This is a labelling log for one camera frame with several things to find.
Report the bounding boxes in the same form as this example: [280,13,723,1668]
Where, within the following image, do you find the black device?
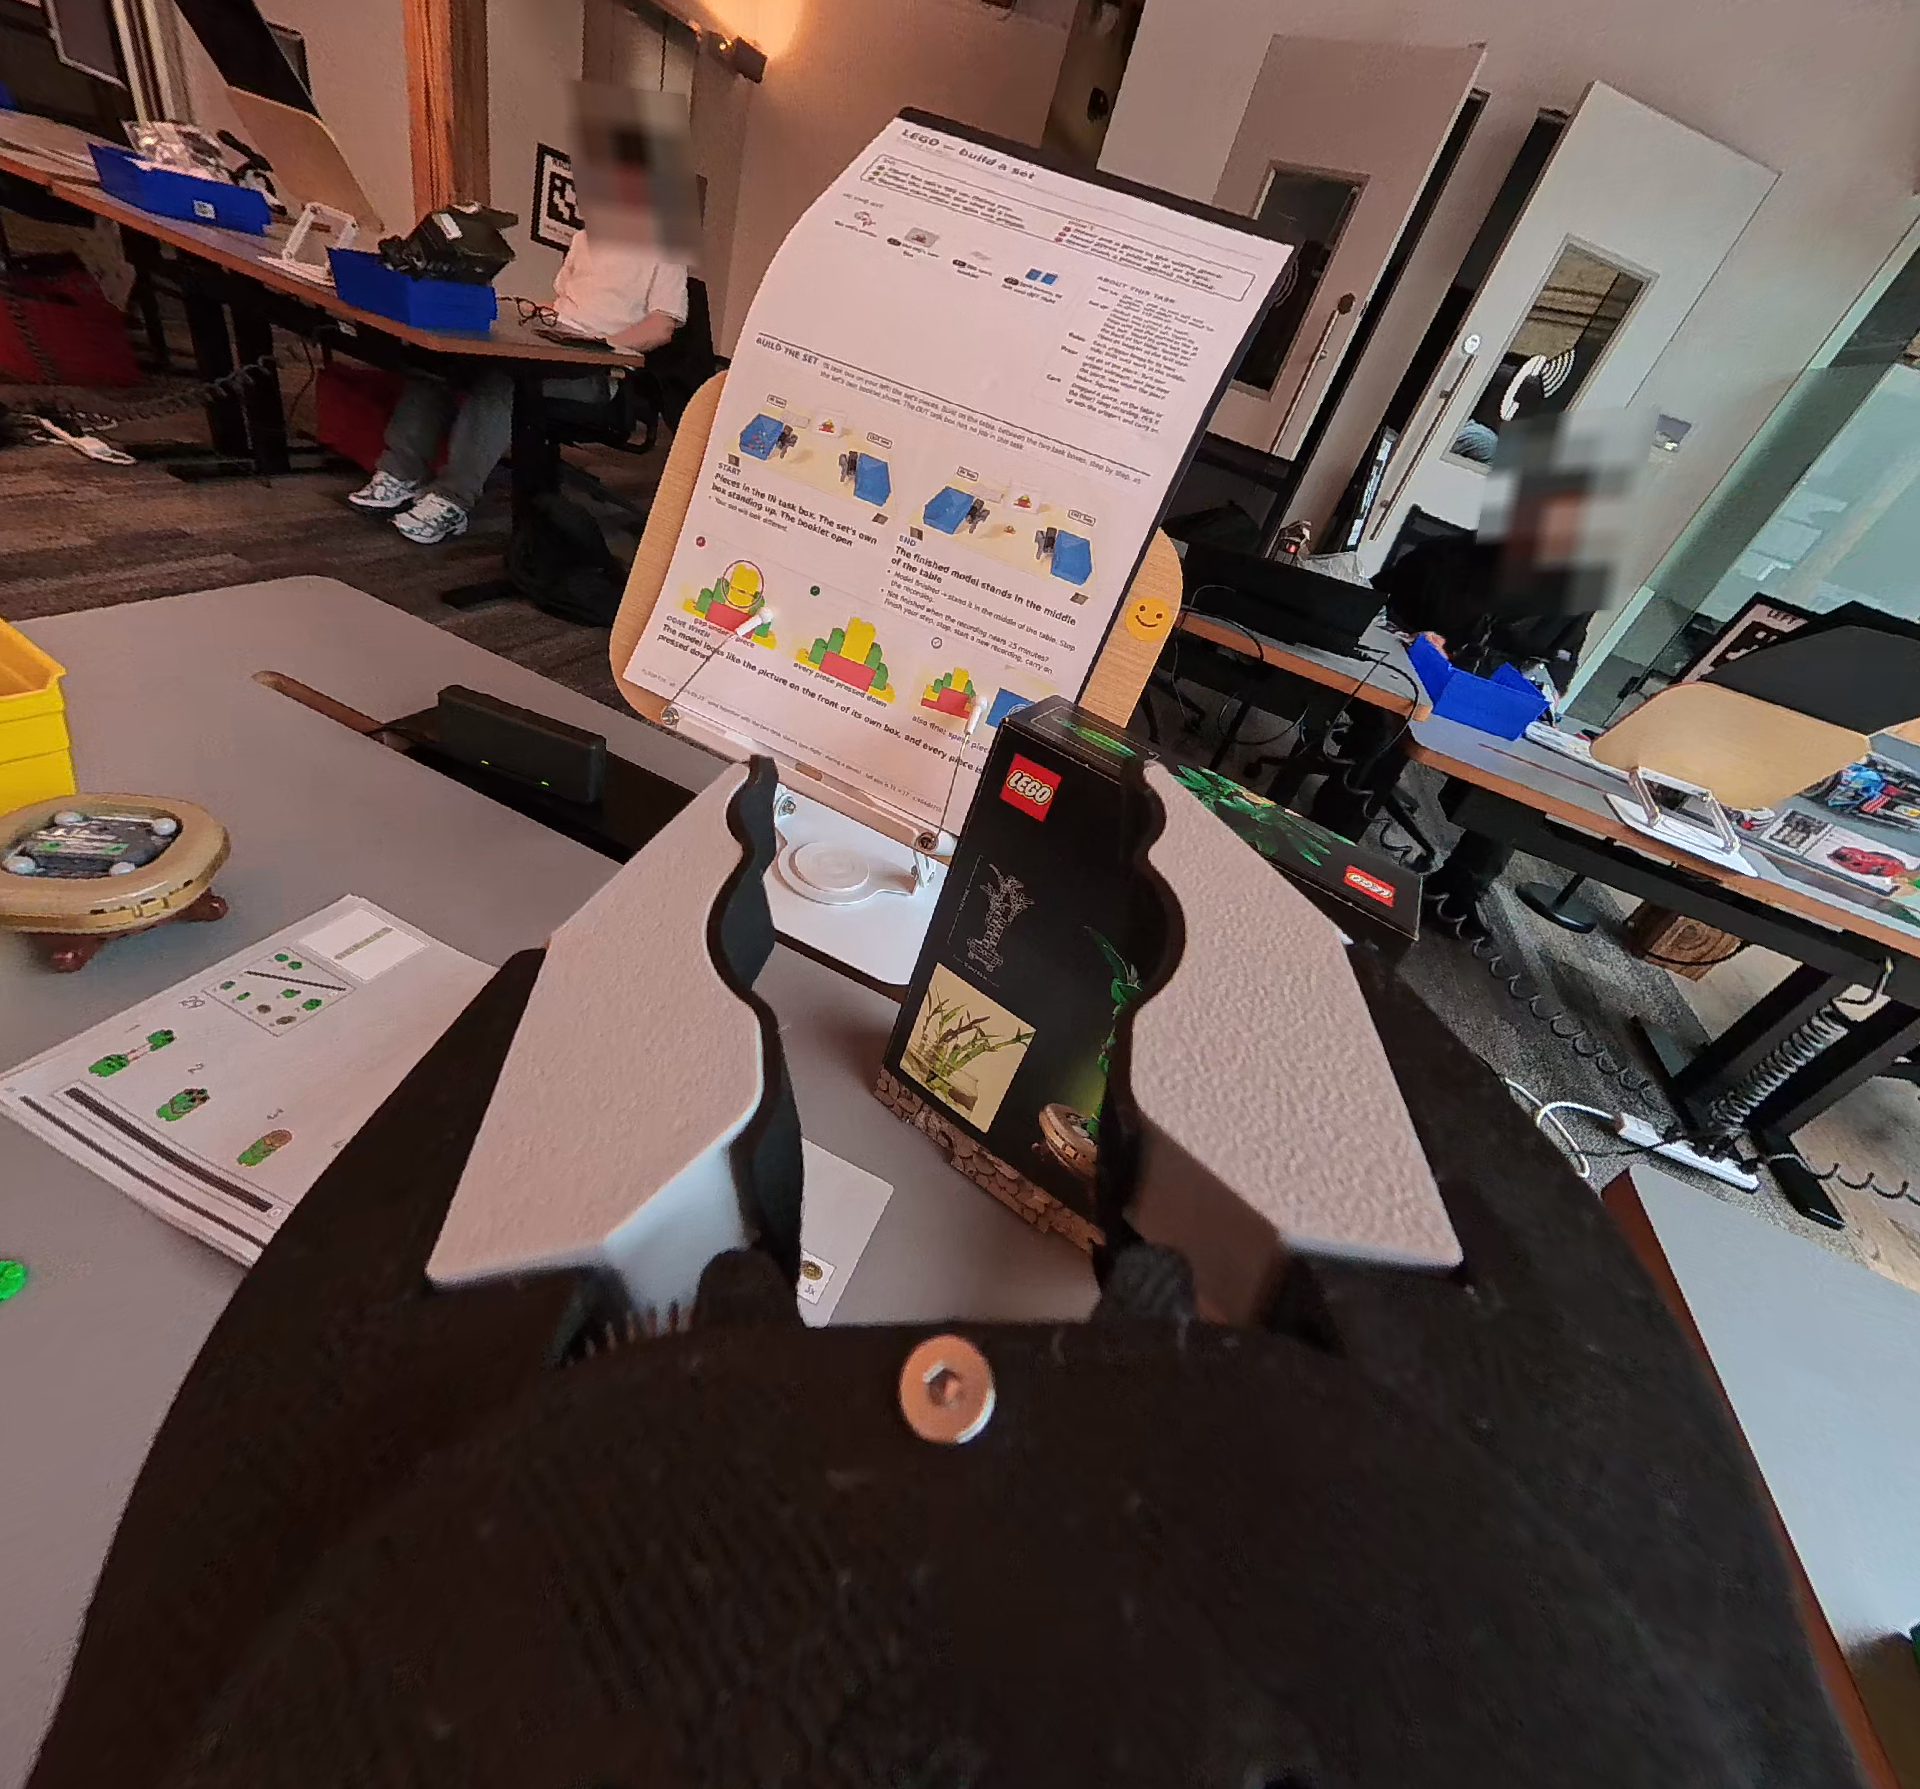
[377,207,521,285]

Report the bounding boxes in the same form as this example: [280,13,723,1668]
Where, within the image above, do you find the open building instruction booklet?
[0,893,896,1329]

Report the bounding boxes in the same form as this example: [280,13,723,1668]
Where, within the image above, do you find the white door with dark window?
[1212,33,1489,464]

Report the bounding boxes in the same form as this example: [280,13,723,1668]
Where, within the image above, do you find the black laptop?
[1185,545,1388,653]

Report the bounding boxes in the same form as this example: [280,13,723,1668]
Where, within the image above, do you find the black desk power box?
[434,687,609,804]

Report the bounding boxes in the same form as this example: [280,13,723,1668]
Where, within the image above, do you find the yellow plastic bin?
[0,618,76,816]

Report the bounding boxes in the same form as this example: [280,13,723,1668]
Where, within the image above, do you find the printed instruction sheet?
[623,116,1297,811]

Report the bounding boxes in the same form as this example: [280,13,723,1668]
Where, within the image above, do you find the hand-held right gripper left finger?
[426,754,810,1334]

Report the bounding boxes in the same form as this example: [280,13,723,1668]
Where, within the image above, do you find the grey desk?
[0,573,1920,1789]

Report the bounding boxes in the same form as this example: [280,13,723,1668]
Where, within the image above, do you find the wooden desk with black legs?
[1410,710,1920,1229]

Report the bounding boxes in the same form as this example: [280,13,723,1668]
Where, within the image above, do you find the black marker board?
[1702,602,1920,737]

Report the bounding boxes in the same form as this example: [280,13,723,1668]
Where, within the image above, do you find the wooden background desk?
[0,116,647,508]

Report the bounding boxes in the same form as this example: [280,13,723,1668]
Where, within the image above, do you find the white power strip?
[1612,1112,1762,1191]

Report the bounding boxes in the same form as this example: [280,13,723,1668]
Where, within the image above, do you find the wooden document stand white base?
[607,371,1186,987]

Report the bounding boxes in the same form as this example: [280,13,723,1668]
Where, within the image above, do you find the blue plastic bin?
[327,243,500,339]
[1410,635,1552,742]
[90,143,275,238]

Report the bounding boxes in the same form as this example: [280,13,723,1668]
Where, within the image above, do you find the colourful toy boxes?
[1748,754,1920,909]

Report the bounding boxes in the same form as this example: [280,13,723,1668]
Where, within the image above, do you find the wooden post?
[398,0,491,225]

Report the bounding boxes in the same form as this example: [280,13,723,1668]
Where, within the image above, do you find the tan toy brick pot base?
[0,792,230,976]

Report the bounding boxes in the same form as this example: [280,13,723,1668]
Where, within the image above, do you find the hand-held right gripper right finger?
[1092,754,1464,1334]

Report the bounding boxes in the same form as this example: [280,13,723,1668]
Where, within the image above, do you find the black backpack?
[502,489,632,631]

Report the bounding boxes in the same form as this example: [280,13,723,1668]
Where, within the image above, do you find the wooden stand with black sheet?
[144,0,380,225]

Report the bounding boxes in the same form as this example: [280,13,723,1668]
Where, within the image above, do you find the dark monitor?
[31,0,133,92]

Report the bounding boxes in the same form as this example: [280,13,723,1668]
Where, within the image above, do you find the background desk near doors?
[1170,604,1427,735]

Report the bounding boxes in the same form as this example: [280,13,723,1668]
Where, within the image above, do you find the black bamboo toy set box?
[873,694,1424,1254]

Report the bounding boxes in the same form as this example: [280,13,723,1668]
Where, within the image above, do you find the white door with logo window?
[1381,82,1783,575]

